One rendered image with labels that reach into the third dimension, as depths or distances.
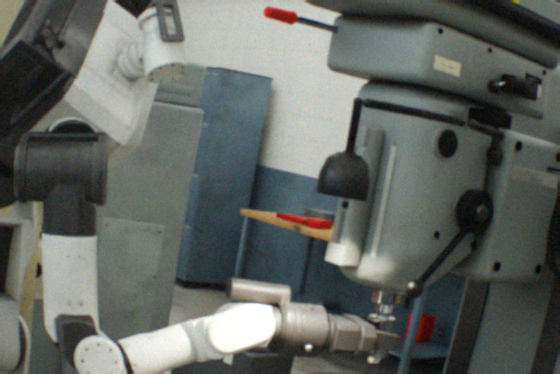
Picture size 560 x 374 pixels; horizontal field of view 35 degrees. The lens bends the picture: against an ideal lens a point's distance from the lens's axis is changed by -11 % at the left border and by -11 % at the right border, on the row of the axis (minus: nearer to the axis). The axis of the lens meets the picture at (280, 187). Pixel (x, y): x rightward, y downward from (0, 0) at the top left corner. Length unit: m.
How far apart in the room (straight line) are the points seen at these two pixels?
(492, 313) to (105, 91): 0.89
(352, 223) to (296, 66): 7.57
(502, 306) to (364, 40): 0.65
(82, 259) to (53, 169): 0.14
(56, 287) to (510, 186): 0.75
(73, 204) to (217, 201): 7.53
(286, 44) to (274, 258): 1.98
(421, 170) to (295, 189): 7.29
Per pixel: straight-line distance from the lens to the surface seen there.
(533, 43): 1.60
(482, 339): 1.93
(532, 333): 1.84
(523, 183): 1.62
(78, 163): 1.38
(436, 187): 1.48
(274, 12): 1.50
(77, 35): 1.50
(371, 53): 1.50
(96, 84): 1.48
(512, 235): 1.61
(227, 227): 9.00
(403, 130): 1.48
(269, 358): 1.85
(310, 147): 8.67
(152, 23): 1.49
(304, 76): 8.90
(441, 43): 1.44
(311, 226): 7.36
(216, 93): 8.77
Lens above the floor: 1.52
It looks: 3 degrees down
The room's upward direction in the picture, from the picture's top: 10 degrees clockwise
